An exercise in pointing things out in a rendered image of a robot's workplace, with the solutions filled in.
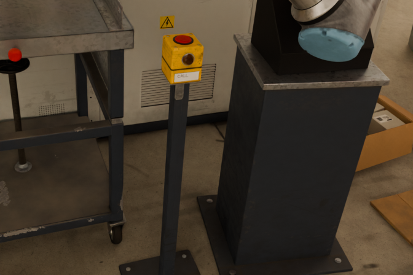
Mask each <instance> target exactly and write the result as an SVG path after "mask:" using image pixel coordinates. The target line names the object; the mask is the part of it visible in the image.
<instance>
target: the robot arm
mask: <svg viewBox="0 0 413 275"><path fill-rule="evenodd" d="M289 1H290V2H291V3H292V6H291V14H292V16H293V18H294V19H295V20H296V21H297V22H298V23H299V24H300V25H301V26H302V29H301V31H300V32H299V37H298V42H299V44H300V46H301V47H302V48H303V49H304V50H306V51H307V53H309V54H311V55H313V56H315V57H317V58H320V59H322V60H327V61H335V62H343V61H349V60H352V59H353V58H355V57H356V56H357V54H358V53H359V51H360V49H361V47H362V46H363V45H364V41H365V38H366V36H367V34H368V31H369V29H370V27H371V24H372V21H373V19H374V17H375V14H376V12H377V9H378V7H379V4H380V1H381V0H289Z"/></svg>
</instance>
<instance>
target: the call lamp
mask: <svg viewBox="0 0 413 275"><path fill-rule="evenodd" d="M194 60H195V56H194V55H193V54H192V53H186V54H184V55H183V57H182V58H181V62H182V64H183V65H185V66H189V65H191V64H192V63H193V62H194Z"/></svg>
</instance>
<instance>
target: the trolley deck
mask: <svg viewBox="0 0 413 275"><path fill-rule="evenodd" d="M122 26H123V27H124V31H109V30H108V27H107V26H106V24H105V22H104V20H103V18H102V17H101V15H100V13H99V11H98V9H97V8H96V5H95V3H94V1H93V0H0V60H9V57H8V52H9V50H10V49H12V48H17V49H19V50H20V51H21V53H22V58H33V57H40V56H54V55H67V54H75V53H88V52H101V51H109V50H122V49H130V48H134V27H133V26H132V24H131V23H130V21H129V19H128V18H127V16H126V14H125V13H124V11H123V14H122Z"/></svg>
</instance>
